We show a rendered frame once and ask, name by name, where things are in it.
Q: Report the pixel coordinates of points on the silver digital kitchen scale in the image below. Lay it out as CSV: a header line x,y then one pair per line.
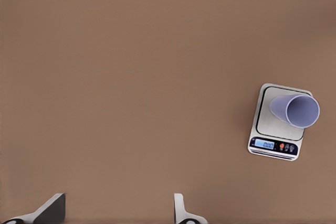
x,y
273,129

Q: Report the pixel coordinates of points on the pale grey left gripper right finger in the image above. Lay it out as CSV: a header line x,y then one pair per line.
x,y
179,209

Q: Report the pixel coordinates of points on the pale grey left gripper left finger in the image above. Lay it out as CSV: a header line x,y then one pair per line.
x,y
50,209

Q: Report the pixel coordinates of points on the lavender plastic cup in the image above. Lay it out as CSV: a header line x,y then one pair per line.
x,y
299,111

